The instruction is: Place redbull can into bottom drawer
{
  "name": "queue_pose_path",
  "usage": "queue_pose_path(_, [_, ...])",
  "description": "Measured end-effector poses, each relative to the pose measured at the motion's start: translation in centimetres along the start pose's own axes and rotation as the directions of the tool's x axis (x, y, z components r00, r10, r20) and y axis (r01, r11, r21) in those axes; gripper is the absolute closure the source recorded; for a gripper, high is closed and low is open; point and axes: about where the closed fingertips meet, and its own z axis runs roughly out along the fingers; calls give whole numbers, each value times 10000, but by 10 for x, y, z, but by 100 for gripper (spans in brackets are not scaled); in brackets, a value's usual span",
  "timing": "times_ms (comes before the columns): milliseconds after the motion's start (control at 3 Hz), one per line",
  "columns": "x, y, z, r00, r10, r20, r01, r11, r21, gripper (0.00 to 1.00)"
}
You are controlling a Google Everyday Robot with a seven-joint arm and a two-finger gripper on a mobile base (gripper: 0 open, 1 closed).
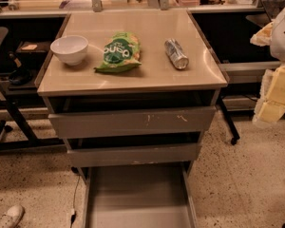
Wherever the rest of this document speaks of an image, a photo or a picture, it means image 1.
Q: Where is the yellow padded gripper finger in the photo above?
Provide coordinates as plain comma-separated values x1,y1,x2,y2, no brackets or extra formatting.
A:
253,64,285,124
250,22,273,47

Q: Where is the silver redbull can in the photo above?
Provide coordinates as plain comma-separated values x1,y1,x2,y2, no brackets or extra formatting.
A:
164,38,189,70

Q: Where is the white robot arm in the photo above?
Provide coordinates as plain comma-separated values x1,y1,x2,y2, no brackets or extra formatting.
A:
250,8,285,127

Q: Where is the top grey drawer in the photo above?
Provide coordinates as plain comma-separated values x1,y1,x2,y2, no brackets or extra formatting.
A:
49,106,216,139

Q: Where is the grey drawer cabinet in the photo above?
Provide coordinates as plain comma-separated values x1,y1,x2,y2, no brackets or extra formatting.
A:
38,9,226,228

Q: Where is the open bottom grey drawer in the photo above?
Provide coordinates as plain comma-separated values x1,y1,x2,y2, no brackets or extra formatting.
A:
82,163,199,228

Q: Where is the middle grey drawer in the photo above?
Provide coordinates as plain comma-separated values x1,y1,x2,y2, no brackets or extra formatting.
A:
67,143,201,167

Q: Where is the black table leg with caster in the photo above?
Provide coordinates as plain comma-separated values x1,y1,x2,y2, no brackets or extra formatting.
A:
218,97,240,145

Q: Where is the green chip bag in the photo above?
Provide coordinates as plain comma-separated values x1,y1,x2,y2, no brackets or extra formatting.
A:
94,32,142,73

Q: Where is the white bowl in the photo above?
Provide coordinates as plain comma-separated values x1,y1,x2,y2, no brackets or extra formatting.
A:
50,35,88,66

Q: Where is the white shoe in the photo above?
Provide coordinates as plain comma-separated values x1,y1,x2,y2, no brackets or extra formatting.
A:
0,205,25,228

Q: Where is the black floor cable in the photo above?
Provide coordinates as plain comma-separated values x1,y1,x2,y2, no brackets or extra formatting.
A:
69,174,82,228

